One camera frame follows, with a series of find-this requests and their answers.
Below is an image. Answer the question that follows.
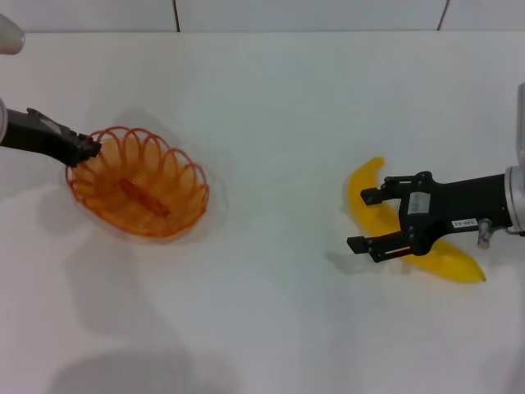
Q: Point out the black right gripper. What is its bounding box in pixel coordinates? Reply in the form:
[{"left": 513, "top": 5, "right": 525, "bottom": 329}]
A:
[{"left": 346, "top": 171, "right": 509, "bottom": 263}]

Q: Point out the orange plastic wire basket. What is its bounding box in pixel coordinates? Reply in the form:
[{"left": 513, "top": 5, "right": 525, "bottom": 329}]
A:
[{"left": 65, "top": 126, "right": 211, "bottom": 239}]

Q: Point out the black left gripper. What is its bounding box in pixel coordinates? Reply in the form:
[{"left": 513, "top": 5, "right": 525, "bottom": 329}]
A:
[{"left": 0, "top": 107, "right": 103, "bottom": 167}]

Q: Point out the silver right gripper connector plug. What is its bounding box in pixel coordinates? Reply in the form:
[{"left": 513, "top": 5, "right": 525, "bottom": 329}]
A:
[{"left": 477, "top": 218, "right": 493, "bottom": 250}]

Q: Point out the yellow banana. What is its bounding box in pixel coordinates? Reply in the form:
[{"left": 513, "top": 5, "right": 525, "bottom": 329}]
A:
[{"left": 347, "top": 156, "right": 488, "bottom": 284}]

